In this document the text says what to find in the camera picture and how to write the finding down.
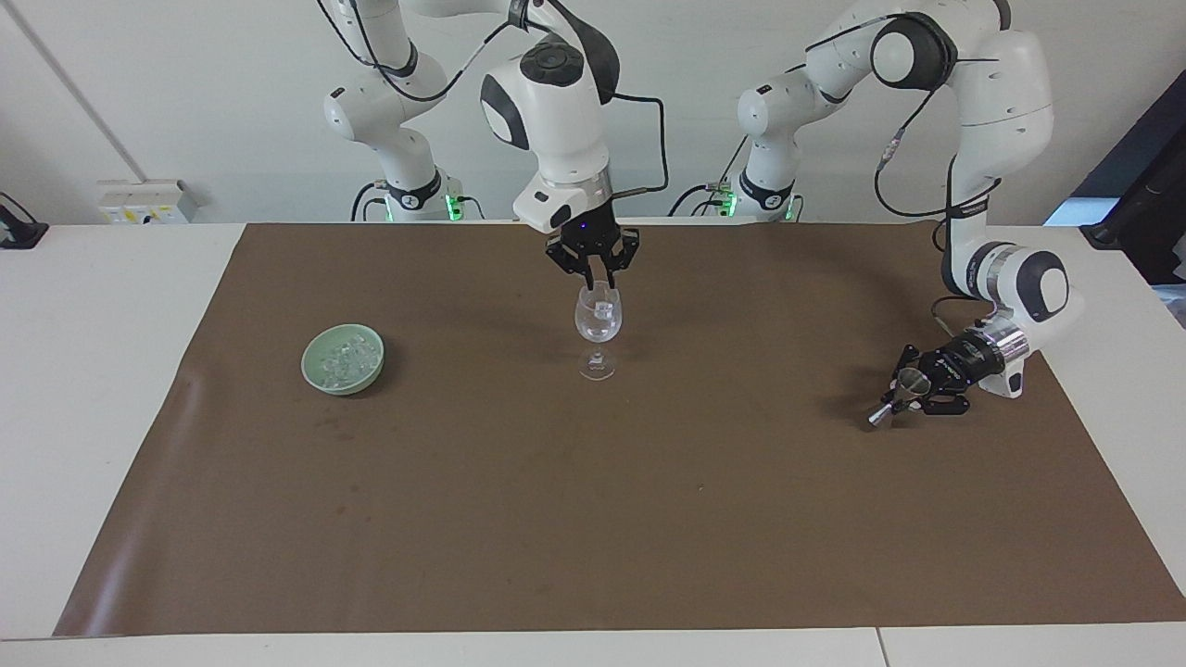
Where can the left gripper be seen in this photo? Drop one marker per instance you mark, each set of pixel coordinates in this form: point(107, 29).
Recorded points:
point(959, 363)

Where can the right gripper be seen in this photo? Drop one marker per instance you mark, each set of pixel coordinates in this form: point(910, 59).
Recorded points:
point(591, 230)

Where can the silver metal jigger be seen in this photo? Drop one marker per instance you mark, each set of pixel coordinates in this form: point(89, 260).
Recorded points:
point(908, 387)

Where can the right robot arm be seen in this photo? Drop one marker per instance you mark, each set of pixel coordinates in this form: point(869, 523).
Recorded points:
point(556, 120)

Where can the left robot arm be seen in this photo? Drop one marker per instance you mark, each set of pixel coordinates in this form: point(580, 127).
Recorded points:
point(1005, 83)

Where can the clear wine glass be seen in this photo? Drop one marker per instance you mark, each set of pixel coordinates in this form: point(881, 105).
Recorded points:
point(599, 324)

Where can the heap of clear ice cubes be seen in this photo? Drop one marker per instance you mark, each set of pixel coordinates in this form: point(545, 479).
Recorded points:
point(345, 359)

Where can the black stand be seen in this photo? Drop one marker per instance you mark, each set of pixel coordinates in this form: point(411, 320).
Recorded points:
point(18, 232)
point(1144, 199)

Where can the pale green bowl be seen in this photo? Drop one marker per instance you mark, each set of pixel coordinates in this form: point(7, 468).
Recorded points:
point(320, 375)

